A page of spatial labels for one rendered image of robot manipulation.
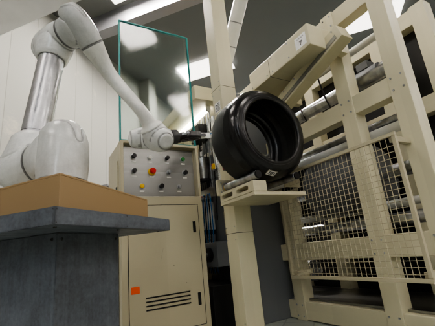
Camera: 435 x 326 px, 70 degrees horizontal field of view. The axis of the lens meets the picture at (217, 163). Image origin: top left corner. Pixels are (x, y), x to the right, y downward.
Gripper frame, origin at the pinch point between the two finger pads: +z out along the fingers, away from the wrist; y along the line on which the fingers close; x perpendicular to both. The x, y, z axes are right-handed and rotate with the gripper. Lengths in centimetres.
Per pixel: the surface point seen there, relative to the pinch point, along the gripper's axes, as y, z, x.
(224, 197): 23.2, 18.1, 32.8
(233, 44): 50, 79, -101
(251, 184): -9.1, 16.3, 31.8
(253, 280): 26, 27, 85
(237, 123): -11.1, 15.2, -2.1
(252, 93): -11.0, 31.6, -21.0
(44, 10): 210, -53, -240
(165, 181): 56, -5, 12
